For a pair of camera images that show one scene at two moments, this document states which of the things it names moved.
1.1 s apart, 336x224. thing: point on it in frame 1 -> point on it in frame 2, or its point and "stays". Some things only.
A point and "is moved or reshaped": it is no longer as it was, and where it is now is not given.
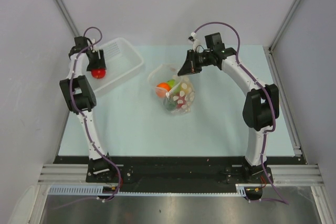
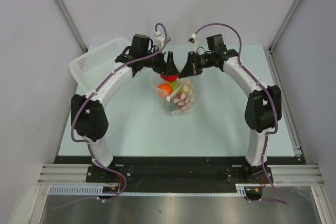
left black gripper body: x=95 y=62 -> x=156 y=62
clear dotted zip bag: x=177 y=92 stays
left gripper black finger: x=95 y=63 -> x=170 y=68
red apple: x=98 y=73 -> x=169 y=78
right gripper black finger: x=189 y=66 stays
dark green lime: x=169 y=104 is moved or reshaped
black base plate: x=174 y=174 stays
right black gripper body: x=203 y=59 stays
